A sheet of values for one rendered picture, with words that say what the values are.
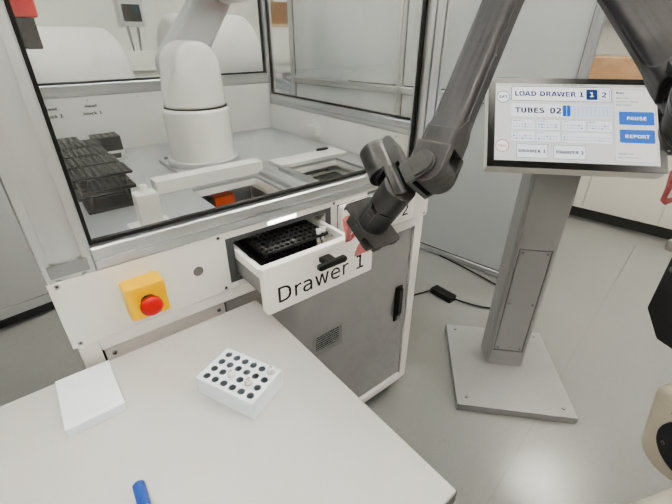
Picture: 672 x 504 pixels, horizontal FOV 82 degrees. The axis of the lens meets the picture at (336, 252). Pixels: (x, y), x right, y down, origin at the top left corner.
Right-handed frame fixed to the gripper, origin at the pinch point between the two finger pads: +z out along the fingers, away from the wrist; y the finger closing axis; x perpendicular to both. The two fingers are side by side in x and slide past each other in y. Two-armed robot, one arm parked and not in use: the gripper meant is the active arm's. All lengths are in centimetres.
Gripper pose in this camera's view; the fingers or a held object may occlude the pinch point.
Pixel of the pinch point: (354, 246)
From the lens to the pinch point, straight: 79.0
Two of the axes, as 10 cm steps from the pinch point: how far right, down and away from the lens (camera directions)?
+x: -7.9, 3.1, -5.3
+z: -3.5, 4.9, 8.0
